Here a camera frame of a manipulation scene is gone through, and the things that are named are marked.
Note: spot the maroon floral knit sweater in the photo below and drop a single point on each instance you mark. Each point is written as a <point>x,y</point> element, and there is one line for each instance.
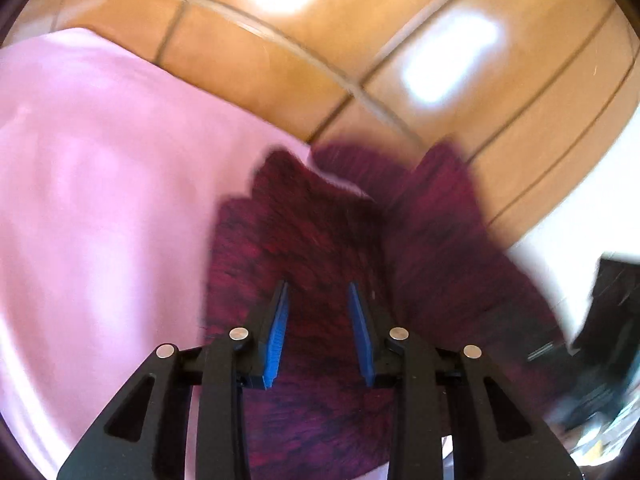
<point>320,240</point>

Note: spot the pink bed sheet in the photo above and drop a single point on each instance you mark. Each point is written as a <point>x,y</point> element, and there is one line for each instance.
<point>100,185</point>

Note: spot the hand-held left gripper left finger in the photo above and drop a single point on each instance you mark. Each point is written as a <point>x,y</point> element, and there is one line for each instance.
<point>276,340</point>

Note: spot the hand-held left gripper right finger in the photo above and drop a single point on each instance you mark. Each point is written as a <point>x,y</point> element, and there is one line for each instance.
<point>364,340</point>

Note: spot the wooden panelled wardrobe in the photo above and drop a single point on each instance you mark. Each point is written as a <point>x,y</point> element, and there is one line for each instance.
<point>350,50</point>

